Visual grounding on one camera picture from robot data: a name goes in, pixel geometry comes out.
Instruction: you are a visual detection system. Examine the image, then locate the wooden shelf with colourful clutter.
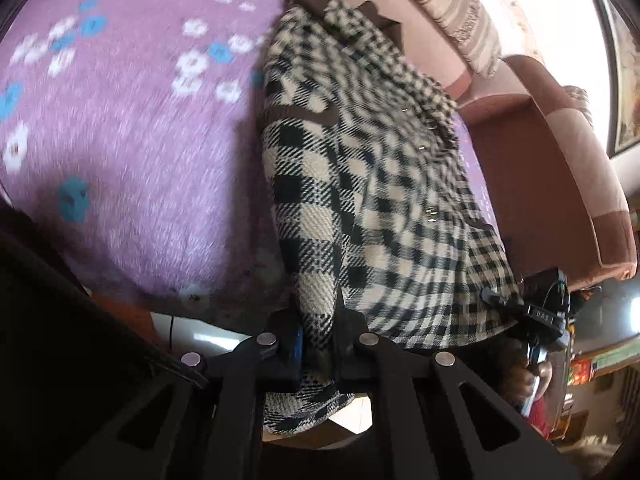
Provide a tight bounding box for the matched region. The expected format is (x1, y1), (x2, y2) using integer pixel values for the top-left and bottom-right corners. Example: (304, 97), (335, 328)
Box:
(567, 332), (640, 391)

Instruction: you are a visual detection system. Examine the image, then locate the person's right hand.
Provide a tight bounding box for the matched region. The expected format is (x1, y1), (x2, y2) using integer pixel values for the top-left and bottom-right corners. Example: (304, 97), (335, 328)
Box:
(500, 340), (553, 413)

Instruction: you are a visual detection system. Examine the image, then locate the black and cream checked coat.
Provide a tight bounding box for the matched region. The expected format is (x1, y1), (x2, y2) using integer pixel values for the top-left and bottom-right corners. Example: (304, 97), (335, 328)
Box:
(256, 0), (526, 436)

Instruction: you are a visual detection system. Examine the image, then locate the purple floral bedsheet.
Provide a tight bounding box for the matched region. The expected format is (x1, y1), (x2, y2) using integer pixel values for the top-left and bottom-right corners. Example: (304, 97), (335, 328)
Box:
(0, 0), (501, 311)

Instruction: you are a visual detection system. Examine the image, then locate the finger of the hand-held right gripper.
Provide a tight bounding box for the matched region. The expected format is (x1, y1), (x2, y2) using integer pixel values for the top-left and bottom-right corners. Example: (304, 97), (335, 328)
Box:
(480, 287), (526, 313)

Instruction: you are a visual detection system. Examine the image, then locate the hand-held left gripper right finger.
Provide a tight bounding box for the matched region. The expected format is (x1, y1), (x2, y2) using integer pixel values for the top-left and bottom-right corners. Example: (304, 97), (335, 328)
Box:
(334, 308), (587, 480)

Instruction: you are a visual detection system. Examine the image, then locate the striped beige cushion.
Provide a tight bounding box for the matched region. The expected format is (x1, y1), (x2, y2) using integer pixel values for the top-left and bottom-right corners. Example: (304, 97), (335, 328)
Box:
(375, 0), (503, 78)

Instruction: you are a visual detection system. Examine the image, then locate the framed wall picture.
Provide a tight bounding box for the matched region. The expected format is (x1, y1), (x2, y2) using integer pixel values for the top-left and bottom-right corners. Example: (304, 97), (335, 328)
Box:
(597, 0), (640, 158)

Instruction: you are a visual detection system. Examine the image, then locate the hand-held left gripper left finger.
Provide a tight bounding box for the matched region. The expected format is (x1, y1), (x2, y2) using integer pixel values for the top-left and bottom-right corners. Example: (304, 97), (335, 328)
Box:
(55, 310), (305, 480)

